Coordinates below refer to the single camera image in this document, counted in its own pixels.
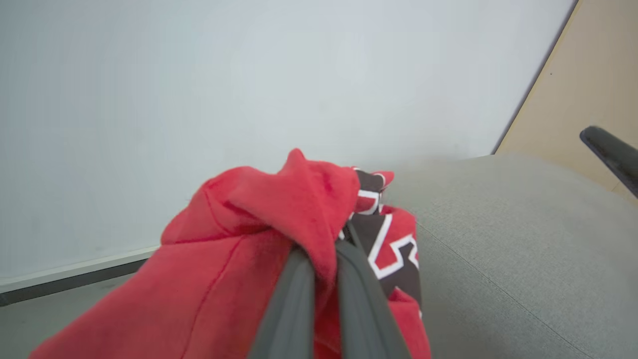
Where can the white and dark baseboard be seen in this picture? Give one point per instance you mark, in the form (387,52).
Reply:
(65,279)

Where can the grey fabric sofa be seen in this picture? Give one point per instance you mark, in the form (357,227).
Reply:
(523,259)

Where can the red garment with black print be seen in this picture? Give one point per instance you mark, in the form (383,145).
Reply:
(224,279)

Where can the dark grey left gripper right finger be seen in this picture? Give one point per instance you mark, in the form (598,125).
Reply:
(366,319)

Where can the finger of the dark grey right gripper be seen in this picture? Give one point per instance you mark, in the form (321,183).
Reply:
(615,157)

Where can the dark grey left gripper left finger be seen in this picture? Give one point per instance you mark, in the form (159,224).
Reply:
(286,314)

